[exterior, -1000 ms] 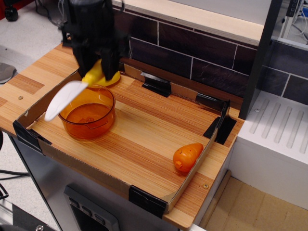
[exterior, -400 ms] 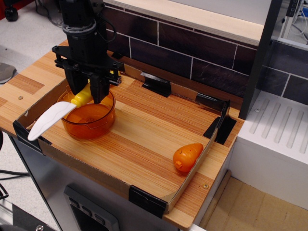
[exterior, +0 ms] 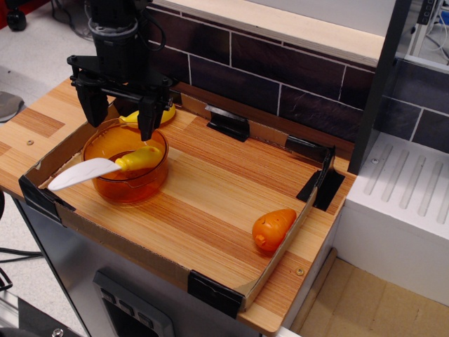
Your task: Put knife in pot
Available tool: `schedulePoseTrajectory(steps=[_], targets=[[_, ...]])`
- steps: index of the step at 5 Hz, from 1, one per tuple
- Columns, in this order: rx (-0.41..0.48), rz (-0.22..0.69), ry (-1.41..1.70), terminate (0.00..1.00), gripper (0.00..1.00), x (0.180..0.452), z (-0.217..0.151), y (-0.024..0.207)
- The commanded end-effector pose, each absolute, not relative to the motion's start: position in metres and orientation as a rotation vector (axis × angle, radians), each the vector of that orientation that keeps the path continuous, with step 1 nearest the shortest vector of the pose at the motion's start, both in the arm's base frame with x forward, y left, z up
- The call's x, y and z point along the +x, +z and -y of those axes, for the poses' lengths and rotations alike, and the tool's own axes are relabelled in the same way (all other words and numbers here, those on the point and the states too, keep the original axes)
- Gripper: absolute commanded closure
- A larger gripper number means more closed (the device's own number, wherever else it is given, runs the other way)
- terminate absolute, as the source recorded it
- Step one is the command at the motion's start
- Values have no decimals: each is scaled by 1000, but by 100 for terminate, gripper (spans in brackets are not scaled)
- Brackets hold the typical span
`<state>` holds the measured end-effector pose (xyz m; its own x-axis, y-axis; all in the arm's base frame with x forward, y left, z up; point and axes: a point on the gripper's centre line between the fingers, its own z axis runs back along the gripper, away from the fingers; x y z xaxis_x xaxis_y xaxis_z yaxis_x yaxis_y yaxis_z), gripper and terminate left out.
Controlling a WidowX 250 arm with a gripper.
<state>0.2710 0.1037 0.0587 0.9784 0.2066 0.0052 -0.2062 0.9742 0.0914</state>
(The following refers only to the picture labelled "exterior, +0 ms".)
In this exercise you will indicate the dark grey vertical post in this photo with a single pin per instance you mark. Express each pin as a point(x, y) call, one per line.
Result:
point(368, 130)

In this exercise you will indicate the round grey metal base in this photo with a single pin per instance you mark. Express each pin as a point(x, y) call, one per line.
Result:
point(10, 105)

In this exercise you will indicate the black caster wheel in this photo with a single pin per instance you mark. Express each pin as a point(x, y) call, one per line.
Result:
point(15, 18)

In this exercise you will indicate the cardboard fence with black tape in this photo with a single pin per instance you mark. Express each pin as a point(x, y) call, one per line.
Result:
point(195, 232)

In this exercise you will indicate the orange toy carrot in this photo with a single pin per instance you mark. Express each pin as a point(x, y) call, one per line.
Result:
point(270, 230)

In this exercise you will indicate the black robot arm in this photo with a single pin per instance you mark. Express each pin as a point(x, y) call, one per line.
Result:
point(123, 17)

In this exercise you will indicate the yellow handled white toy knife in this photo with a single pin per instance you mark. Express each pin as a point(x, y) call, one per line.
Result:
point(105, 169)

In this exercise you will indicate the orange transparent plastic pot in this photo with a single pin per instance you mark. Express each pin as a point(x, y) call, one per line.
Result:
point(112, 140)

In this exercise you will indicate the toy oven control panel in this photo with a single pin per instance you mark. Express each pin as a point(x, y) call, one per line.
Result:
point(129, 314)

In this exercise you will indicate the white toy sink drainboard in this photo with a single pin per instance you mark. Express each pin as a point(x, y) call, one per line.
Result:
point(394, 223)

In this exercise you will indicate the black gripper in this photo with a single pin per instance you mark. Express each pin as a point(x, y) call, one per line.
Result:
point(120, 69)

